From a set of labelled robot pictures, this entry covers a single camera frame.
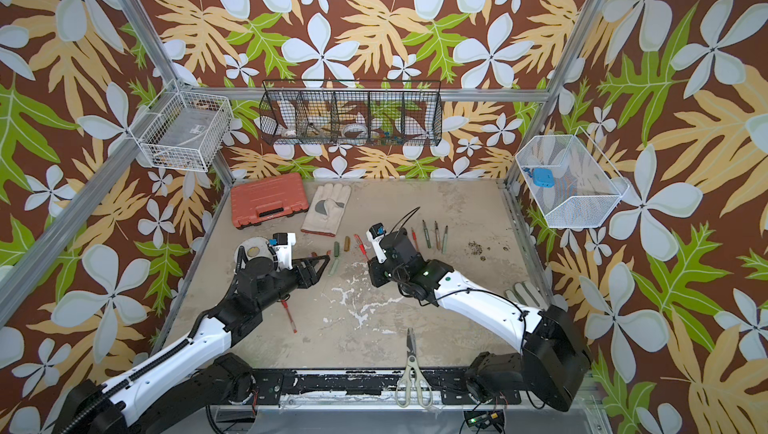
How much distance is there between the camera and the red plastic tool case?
3.49 feet

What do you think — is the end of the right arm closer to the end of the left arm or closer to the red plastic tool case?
the end of the left arm

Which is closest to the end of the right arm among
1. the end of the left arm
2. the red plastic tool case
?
the end of the left arm
